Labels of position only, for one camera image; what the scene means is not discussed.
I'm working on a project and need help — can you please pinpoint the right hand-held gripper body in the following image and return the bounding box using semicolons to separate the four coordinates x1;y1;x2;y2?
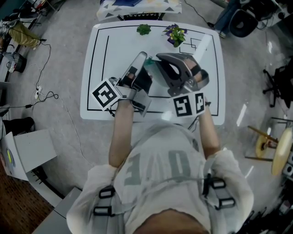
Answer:
155;53;210;117

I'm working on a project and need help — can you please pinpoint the green succulent plant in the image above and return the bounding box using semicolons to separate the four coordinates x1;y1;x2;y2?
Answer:
136;24;152;36

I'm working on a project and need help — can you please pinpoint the olive yellow bag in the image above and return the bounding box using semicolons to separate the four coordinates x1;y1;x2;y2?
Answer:
8;22;41;49

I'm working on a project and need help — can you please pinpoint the black office chair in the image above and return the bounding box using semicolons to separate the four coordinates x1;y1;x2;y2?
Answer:
229;8;260;38

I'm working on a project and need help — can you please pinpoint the black floor cable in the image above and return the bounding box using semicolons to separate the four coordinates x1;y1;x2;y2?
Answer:
24;38;59;109

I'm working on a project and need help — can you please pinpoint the person's right hand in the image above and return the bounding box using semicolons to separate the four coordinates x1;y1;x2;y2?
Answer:
183;58;207;83

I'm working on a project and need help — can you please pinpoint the black chair wheel base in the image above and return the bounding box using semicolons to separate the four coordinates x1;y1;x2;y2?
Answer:
262;58;293;108

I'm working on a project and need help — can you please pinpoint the black waste bin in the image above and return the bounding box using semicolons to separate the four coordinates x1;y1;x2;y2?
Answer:
12;53;27;74

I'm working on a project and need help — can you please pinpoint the yellow cable spool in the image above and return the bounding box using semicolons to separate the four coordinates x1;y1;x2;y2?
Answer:
255;127;293;176

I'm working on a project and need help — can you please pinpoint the grey cabinet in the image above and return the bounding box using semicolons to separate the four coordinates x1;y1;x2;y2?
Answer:
32;186;83;234

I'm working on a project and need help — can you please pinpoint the purple flower pot plant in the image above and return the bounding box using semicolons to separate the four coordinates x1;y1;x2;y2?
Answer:
162;23;188;48

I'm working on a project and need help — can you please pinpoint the person's white printed t-shirt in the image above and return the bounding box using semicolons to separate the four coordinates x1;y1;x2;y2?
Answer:
66;122;255;234

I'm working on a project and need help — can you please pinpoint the grey harness strap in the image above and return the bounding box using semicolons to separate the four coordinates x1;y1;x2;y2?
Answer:
92;184;138;234
201;157;236;211

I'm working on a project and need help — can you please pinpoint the person's right forearm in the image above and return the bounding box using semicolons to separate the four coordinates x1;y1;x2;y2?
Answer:
197;100;222;159

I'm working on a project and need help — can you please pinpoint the table with triangle-patterned cloth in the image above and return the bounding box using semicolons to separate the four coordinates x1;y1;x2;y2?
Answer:
96;0;183;21

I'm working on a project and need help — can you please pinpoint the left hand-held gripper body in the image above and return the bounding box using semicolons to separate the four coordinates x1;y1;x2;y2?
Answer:
92;51;153;117

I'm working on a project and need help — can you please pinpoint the person's left hand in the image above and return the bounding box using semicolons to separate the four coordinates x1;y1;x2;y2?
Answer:
125;71;138;89

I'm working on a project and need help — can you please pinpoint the person's left forearm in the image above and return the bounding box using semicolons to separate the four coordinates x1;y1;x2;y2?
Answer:
108;99;135;169

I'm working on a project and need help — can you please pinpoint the black plastic crate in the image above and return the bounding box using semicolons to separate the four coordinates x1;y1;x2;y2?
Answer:
116;12;166;21

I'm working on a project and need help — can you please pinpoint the teal zip pouch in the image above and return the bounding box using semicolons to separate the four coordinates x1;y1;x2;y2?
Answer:
143;56;161;69

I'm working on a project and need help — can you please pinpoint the white cardboard box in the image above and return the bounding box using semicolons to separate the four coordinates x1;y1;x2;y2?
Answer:
0;129;58;181

